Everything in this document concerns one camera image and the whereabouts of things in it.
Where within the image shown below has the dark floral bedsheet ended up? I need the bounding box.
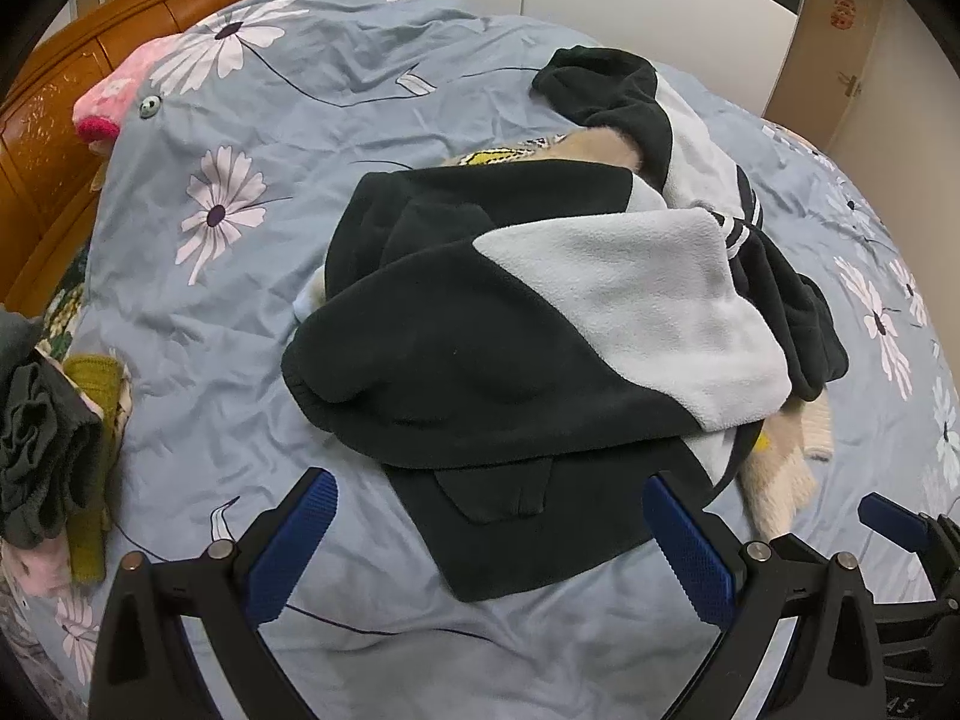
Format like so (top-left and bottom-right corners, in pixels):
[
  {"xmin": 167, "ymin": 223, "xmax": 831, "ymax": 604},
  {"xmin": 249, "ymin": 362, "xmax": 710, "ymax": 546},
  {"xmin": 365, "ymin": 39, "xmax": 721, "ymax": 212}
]
[{"xmin": 37, "ymin": 242, "xmax": 89, "ymax": 362}]

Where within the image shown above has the blue floral duvet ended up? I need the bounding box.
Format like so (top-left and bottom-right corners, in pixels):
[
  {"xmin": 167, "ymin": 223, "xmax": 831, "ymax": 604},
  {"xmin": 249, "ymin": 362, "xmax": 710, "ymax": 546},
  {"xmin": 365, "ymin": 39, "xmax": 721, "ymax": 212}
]
[{"xmin": 71, "ymin": 0, "xmax": 958, "ymax": 718}]

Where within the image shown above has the orange wooden headboard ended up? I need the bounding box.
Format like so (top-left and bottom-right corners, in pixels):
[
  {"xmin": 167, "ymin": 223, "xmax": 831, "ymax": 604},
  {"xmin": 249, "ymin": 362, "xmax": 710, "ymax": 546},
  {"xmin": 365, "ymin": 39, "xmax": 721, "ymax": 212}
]
[{"xmin": 2, "ymin": 0, "xmax": 238, "ymax": 317}]

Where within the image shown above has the brown wooden door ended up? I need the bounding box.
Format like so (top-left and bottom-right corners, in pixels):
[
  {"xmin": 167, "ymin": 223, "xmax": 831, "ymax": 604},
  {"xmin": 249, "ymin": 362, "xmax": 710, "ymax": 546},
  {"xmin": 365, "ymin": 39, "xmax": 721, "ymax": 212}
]
[{"xmin": 765, "ymin": 0, "xmax": 884, "ymax": 149}]

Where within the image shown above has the olive yellow garment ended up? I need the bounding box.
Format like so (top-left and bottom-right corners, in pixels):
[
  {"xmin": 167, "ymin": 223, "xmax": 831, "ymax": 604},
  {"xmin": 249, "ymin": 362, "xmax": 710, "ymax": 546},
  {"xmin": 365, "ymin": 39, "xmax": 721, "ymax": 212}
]
[{"xmin": 64, "ymin": 355, "xmax": 130, "ymax": 585}]

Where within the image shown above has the pink plush pillow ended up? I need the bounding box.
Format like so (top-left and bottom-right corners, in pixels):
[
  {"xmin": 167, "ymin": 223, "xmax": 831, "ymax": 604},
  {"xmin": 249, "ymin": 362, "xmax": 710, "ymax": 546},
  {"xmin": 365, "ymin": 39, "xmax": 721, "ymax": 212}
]
[{"xmin": 71, "ymin": 34, "xmax": 181, "ymax": 145}]

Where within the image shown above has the dark grey folded garment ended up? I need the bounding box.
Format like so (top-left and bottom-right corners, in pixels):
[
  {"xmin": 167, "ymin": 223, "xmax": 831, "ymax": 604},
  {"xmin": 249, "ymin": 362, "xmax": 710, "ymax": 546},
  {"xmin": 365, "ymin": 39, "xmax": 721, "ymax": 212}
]
[{"xmin": 2, "ymin": 310, "xmax": 101, "ymax": 550}]

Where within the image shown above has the black and white fleece jacket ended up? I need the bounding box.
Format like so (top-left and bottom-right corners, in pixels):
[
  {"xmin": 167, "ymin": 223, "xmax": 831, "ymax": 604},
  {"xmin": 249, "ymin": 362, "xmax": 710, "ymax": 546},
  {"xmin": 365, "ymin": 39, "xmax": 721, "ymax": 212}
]
[{"xmin": 281, "ymin": 47, "xmax": 848, "ymax": 601}]

